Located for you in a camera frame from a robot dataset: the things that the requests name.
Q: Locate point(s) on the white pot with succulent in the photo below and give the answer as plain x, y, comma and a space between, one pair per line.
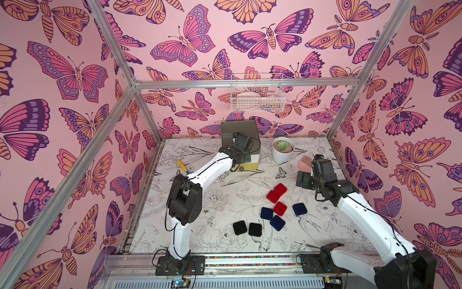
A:
283, 149

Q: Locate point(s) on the pink comb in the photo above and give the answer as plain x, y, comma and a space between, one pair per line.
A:
305, 164

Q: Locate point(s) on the three-tier drawer cabinet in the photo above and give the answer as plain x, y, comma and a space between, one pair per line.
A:
248, 128

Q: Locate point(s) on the red brooch box middle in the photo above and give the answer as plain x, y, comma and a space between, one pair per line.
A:
273, 196

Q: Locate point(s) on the red brooch box rear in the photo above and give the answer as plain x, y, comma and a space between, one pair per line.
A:
280, 189

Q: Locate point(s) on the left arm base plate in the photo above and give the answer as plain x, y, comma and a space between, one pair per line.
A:
192, 265

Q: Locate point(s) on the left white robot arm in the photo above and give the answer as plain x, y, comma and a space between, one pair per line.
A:
185, 199

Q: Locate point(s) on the black brooch box left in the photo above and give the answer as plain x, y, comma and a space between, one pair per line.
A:
240, 227

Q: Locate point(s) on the black brooch box right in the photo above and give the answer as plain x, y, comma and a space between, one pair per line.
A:
255, 229

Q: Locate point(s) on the red brooch box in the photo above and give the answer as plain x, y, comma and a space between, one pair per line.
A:
280, 209
273, 196
280, 189

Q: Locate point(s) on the white wire wall basket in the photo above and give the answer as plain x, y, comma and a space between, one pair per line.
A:
257, 95

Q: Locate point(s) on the red brooch box front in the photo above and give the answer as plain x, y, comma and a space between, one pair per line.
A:
280, 209

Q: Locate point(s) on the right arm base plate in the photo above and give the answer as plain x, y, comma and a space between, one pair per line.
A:
314, 263

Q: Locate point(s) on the black brooch box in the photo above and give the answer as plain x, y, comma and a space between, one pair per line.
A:
240, 227
255, 229

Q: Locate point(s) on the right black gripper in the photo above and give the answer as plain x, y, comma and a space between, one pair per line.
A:
307, 180

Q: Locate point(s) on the blue brooch box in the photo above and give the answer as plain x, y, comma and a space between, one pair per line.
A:
277, 223
299, 209
266, 213

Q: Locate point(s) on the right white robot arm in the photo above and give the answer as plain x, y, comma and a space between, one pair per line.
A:
401, 265

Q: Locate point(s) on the blue brooch box front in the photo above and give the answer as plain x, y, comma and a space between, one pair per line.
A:
277, 223

